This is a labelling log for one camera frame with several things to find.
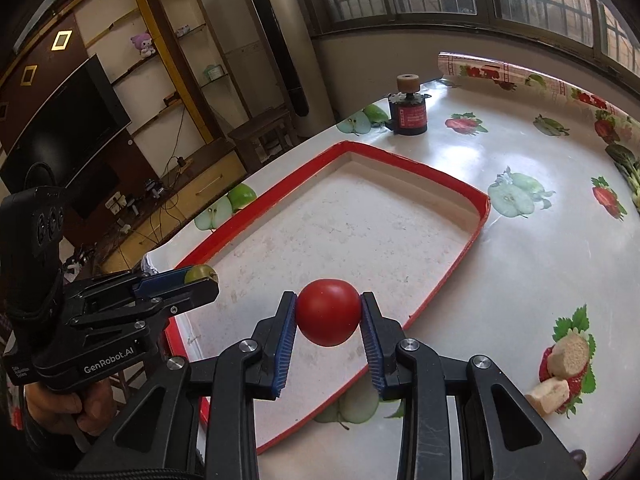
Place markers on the green grape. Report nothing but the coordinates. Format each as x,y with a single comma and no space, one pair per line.
200,272

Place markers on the fruit-print tablecloth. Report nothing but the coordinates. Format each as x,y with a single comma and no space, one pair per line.
558,254

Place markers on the beige cork cube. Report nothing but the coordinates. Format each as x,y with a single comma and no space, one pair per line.
548,396

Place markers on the barred window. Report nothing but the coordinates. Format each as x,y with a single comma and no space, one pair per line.
588,32

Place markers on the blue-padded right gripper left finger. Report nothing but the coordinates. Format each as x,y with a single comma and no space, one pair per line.
196,420

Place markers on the wooden wall shelf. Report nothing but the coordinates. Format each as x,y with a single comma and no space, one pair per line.
181,98

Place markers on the red tomato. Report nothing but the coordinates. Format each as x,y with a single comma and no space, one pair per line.
328,311

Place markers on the red-rimmed white tray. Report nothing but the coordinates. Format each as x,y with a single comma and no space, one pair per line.
383,222

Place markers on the black television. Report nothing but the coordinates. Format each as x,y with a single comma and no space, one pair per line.
68,130

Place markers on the beige cork cylinder upper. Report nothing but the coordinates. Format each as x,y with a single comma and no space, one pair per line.
569,356

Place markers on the dark plum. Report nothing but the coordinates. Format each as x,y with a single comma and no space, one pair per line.
580,458

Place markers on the person's left hand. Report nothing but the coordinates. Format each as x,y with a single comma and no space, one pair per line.
95,410

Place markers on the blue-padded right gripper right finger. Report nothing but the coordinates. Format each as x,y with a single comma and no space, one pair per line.
501,434

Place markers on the wooden stool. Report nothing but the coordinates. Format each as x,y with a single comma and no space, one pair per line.
277,120

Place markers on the green vegetable stalk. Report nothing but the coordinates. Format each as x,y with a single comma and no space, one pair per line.
627,164

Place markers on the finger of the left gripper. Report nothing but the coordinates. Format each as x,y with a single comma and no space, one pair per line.
180,300
160,284

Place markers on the dark red jar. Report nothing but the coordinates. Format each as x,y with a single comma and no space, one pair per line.
408,115

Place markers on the white tower air conditioner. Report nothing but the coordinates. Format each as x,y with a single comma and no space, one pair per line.
284,35

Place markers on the purple plush toy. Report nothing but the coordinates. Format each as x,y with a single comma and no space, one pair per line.
144,44

